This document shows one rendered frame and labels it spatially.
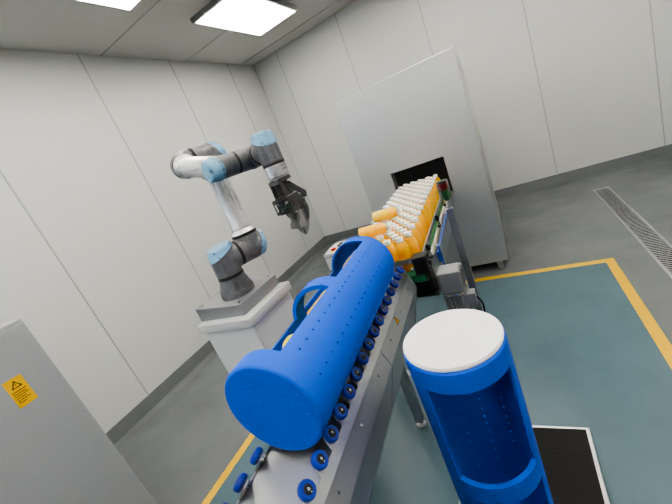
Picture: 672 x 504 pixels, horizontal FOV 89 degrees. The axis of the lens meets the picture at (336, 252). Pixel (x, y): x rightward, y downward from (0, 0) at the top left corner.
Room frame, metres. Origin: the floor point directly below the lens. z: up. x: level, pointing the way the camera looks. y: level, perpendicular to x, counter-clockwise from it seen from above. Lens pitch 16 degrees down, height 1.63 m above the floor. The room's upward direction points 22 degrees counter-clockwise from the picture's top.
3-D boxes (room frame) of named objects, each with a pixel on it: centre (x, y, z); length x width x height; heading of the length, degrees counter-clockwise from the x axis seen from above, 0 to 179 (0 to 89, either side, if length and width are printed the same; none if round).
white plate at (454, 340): (0.84, -0.21, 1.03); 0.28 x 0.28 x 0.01
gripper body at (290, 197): (1.18, 0.08, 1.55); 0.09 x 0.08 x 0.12; 152
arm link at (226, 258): (1.49, 0.46, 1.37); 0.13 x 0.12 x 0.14; 125
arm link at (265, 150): (1.19, 0.08, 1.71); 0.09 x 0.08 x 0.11; 35
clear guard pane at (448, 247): (2.09, -0.71, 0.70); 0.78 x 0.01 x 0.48; 152
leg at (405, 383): (1.63, -0.08, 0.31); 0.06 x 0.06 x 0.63; 62
